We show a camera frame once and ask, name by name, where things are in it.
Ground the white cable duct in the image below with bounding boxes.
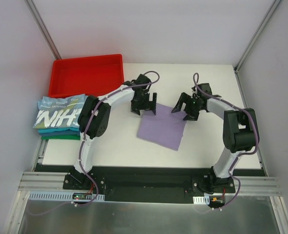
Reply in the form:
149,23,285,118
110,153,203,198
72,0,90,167
192,196,210,205
29,191,105,202

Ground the purple t-shirt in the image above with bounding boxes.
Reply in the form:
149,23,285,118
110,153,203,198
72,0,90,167
137,103,186,151

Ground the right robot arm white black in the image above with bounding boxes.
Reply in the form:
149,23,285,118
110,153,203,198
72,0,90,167
172,83,259,194

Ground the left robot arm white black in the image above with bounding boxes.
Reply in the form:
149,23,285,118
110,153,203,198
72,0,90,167
63,71,160,190

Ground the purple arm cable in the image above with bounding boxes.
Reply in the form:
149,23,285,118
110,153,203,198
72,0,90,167
78,70,161,181
192,72,260,195

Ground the aluminium frame post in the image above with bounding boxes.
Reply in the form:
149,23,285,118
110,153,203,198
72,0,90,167
234,0,283,74
24,0,61,60

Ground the left aluminium frame post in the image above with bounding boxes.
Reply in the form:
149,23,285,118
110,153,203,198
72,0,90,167
24,0,61,60

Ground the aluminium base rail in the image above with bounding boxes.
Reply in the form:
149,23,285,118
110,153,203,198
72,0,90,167
19,171,69,191

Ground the folded teal shirt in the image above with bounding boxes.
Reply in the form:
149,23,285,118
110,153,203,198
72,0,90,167
38,129,80,137

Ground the red plastic bin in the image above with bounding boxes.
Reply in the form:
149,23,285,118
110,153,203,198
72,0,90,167
48,54,124,98

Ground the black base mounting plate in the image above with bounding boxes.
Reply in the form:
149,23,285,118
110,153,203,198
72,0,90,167
63,166,235,204

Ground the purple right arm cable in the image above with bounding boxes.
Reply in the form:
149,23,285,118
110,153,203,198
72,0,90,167
192,72,260,195

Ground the folded green shirt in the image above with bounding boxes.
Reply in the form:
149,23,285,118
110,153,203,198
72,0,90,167
41,135,80,140

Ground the left white cable duct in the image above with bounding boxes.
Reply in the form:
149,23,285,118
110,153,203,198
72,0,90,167
29,191,105,202

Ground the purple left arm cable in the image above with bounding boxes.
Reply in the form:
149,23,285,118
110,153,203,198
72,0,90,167
78,70,161,181

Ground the right white cable duct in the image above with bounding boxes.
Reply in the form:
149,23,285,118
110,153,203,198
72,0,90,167
192,196,210,205

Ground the right aluminium frame post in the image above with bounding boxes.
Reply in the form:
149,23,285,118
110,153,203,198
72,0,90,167
234,0,283,74

